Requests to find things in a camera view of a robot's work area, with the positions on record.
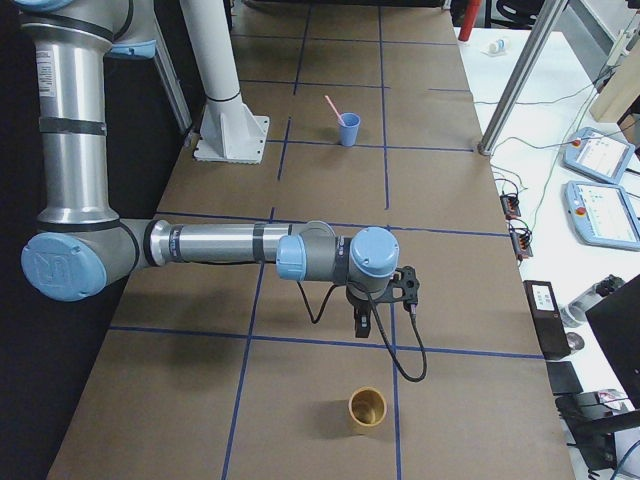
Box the white blue tube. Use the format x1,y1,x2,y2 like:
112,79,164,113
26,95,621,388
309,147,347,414
483,37,511,57

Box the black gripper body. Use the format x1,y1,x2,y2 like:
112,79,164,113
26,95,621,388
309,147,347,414
346,282,390,326

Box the orange cup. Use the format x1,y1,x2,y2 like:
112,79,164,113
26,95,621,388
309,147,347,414
347,386,387,435

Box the black monitor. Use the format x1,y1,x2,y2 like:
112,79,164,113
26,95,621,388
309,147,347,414
586,282,639,408

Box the aluminium frame post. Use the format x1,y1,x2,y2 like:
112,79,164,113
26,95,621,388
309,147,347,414
477,0,568,156

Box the blue ribbed plastic cup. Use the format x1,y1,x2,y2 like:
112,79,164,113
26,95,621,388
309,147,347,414
338,112,361,147

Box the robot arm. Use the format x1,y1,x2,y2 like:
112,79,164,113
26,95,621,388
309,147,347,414
1,2,253,350

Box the silver round can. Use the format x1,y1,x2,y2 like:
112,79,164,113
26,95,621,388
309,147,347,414
566,332,585,353

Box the black box with label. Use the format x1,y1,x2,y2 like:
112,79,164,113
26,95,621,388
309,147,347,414
523,280,571,360

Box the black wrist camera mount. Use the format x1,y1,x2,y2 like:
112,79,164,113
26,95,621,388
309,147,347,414
387,266,420,312

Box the far teach pendant tablet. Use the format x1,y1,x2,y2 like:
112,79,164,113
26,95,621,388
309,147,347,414
563,127,636,185

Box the near teach pendant tablet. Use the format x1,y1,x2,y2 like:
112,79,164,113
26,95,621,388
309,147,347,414
563,181,639,251

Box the teach pendant tablet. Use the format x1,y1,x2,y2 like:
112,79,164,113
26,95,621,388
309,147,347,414
563,181,639,251
563,127,636,185

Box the orange connector board near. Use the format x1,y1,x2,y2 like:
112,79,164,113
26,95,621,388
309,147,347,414
508,219,533,261

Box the white pedestal column base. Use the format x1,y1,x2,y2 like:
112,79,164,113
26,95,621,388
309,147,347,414
180,0,270,164

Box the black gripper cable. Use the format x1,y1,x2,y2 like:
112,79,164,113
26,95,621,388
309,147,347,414
294,279,429,384

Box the orange connector board far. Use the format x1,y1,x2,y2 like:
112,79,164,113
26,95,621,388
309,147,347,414
499,192,521,219

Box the orange connector board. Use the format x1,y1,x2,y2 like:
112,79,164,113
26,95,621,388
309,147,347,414
499,192,521,219
508,219,533,261

